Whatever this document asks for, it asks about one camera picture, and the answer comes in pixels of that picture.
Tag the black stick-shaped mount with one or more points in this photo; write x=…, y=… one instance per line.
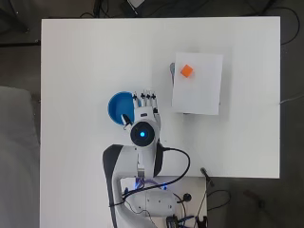
x=206, y=176

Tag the black round plug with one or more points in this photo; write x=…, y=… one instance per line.
x=186, y=198

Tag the orange cube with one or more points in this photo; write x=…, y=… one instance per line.
x=186, y=71

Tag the blue round tub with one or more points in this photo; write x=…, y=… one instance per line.
x=118, y=104

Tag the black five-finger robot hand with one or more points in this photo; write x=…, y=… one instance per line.
x=146, y=113

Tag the white seven-joint robot arm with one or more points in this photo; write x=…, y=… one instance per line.
x=126, y=161

